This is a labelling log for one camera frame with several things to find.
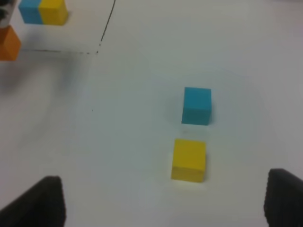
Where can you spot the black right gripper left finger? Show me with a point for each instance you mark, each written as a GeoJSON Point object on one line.
{"type": "Point", "coordinates": [42, 205]}

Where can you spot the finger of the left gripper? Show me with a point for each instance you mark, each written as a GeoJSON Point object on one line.
{"type": "Point", "coordinates": [6, 10]}

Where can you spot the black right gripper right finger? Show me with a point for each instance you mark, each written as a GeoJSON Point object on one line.
{"type": "Point", "coordinates": [283, 205]}

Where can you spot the orange block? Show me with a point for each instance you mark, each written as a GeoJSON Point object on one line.
{"type": "Point", "coordinates": [10, 44]}

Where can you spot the blue template block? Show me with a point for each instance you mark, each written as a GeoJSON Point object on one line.
{"type": "Point", "coordinates": [29, 10]}

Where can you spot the yellow template block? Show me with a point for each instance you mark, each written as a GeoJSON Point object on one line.
{"type": "Point", "coordinates": [53, 12]}

